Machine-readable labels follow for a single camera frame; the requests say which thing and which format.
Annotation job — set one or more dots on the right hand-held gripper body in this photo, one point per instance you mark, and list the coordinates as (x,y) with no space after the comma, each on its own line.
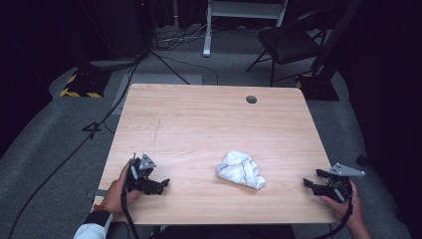
(341,187)

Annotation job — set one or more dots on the small black floor object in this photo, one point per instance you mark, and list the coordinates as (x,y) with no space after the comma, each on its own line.
(362,160)

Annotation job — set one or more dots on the white desk frame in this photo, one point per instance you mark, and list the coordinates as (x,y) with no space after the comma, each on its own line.
(242,10)

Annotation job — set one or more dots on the black stand base hazard stripes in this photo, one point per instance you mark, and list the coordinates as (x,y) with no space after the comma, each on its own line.
(85,84)

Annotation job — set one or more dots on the black folding chair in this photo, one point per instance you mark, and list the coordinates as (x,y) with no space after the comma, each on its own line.
(288,43)

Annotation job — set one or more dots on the grey tape piece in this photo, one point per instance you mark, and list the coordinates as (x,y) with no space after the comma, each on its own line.
(99,192)

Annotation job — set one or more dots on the black stand with slanted pole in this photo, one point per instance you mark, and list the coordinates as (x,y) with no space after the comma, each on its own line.
(321,86)

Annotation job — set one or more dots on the black equipment case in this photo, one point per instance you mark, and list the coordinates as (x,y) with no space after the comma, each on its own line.
(122,26)

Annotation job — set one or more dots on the person's right hand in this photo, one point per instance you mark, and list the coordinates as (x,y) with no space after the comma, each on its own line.
(351,209)

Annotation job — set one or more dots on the person's left hand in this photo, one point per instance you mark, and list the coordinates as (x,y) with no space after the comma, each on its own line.
(116,195)

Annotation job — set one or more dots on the person's dark lap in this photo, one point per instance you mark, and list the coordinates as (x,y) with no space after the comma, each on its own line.
(215,232)

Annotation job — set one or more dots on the white towel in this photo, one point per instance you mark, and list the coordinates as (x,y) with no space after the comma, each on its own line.
(240,171)

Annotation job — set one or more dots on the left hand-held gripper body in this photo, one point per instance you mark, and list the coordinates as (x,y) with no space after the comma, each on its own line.
(139,181)

